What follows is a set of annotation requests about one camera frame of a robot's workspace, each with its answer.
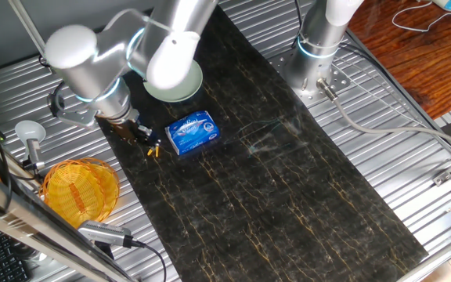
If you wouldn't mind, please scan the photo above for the thin white cable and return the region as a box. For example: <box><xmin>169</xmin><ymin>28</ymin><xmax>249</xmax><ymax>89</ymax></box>
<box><xmin>391</xmin><ymin>0</ymin><xmax>451</xmax><ymax>33</ymax></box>

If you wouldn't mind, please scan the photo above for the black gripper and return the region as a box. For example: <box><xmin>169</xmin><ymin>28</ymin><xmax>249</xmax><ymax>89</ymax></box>
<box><xmin>110</xmin><ymin>113</ymin><xmax>161</xmax><ymax>154</ymax></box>

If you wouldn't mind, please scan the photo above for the slanted metal pole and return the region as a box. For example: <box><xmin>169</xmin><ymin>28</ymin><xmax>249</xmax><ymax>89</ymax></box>
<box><xmin>8</xmin><ymin>0</ymin><xmax>56</xmax><ymax>75</ymax></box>

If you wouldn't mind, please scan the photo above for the blue tissue pack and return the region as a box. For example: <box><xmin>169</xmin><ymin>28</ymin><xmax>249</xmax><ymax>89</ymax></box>
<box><xmin>164</xmin><ymin>110</ymin><xmax>222</xmax><ymax>157</ymax></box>

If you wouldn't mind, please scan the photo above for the silver depth camera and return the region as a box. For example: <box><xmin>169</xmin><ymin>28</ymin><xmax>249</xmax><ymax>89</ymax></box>
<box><xmin>77</xmin><ymin>219</ymin><xmax>135</xmax><ymax>248</ymax></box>

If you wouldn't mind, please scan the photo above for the aluminium frame bar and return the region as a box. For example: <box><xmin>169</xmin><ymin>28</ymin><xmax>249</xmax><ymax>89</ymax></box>
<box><xmin>0</xmin><ymin>162</ymin><xmax>136</xmax><ymax>282</ymax></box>

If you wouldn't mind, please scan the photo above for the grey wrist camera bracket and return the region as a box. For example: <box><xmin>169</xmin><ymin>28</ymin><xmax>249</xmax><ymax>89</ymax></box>
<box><xmin>47</xmin><ymin>81</ymin><xmax>102</xmax><ymax>128</ymax></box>

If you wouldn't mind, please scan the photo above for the black camera cable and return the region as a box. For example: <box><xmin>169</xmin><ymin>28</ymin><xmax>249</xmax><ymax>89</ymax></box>
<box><xmin>131</xmin><ymin>239</ymin><xmax>168</xmax><ymax>282</ymax></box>

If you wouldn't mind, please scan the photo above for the white ladle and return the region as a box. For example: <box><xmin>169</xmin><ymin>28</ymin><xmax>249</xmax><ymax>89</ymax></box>
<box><xmin>14</xmin><ymin>120</ymin><xmax>47</xmax><ymax>146</ymax></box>

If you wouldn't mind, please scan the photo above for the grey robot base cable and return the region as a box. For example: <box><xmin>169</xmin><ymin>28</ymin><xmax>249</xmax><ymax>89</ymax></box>
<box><xmin>316</xmin><ymin>78</ymin><xmax>451</xmax><ymax>156</ymax></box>

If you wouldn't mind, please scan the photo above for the pale green round plate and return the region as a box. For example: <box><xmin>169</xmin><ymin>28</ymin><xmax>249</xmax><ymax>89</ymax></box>
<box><xmin>143</xmin><ymin>58</ymin><xmax>204</xmax><ymax>103</ymax></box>

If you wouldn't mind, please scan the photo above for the black marble pattern mat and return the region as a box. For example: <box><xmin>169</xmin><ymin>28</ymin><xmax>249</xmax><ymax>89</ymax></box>
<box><xmin>59</xmin><ymin>5</ymin><xmax>429</xmax><ymax>282</ymax></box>

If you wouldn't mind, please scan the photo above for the yellow wicker basket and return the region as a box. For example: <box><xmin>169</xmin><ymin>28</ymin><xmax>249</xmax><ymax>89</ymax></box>
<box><xmin>38</xmin><ymin>157</ymin><xmax>121</xmax><ymax>230</ymax></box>

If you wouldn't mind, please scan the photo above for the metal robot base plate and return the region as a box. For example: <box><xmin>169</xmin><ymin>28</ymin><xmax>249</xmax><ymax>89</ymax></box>
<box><xmin>268</xmin><ymin>50</ymin><xmax>352</xmax><ymax>109</ymax></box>

